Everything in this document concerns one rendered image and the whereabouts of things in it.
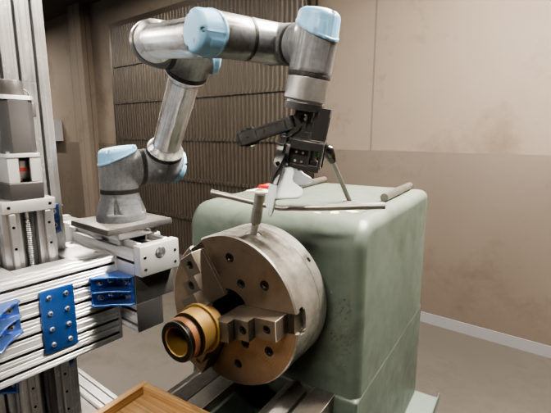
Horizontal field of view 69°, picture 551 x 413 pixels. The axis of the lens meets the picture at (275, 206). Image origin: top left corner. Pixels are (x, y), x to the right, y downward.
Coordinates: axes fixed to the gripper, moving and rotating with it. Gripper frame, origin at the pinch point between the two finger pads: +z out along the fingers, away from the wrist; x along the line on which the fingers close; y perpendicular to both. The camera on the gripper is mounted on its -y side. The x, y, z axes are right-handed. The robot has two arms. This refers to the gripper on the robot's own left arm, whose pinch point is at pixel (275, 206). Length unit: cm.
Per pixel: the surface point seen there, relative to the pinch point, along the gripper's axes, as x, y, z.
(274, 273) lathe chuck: -7.1, 3.2, 10.4
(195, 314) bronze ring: -14.6, -8.2, 18.1
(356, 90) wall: 263, 0, -31
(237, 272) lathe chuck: -4.4, -4.4, 13.4
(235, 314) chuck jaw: -9.7, -2.2, 19.1
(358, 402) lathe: 2.5, 24.7, 39.9
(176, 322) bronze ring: -17.6, -10.2, 18.6
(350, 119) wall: 263, 0, -9
